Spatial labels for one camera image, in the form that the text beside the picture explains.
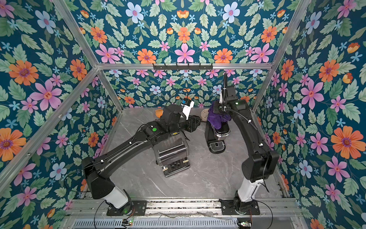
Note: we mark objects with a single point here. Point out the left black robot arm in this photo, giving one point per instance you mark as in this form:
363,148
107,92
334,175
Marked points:
97,171

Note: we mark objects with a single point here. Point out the orange plush fish toy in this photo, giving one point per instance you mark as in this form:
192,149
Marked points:
159,113

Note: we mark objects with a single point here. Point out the round beige coaster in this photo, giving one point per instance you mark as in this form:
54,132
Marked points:
204,115

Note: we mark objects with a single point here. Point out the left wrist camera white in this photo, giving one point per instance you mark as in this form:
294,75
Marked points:
187,105

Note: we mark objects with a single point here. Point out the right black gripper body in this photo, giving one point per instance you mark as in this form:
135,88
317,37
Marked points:
222,111

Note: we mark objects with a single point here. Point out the black capsule coffee machine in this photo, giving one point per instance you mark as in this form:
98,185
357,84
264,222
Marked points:
215,138

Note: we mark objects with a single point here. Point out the purple cleaning cloth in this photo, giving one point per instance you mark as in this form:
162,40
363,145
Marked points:
217,120

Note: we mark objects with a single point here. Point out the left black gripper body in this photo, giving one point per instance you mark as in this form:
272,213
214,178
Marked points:
189,125

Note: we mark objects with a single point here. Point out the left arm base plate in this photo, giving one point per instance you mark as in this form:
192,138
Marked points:
132,208

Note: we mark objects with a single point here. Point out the aluminium front rail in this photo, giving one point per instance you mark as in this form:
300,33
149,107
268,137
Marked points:
187,207

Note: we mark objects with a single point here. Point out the black hook rail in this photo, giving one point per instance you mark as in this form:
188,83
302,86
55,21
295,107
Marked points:
178,67

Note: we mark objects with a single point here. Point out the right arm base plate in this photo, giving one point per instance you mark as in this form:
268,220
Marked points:
237,207

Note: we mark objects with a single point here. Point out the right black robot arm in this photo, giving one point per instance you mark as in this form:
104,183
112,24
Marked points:
261,161

